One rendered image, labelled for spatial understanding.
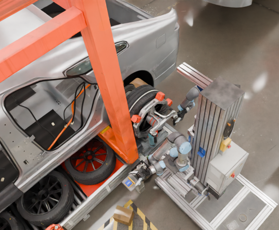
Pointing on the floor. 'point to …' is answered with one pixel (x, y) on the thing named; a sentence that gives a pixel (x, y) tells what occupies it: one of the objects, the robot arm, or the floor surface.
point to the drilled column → (140, 187)
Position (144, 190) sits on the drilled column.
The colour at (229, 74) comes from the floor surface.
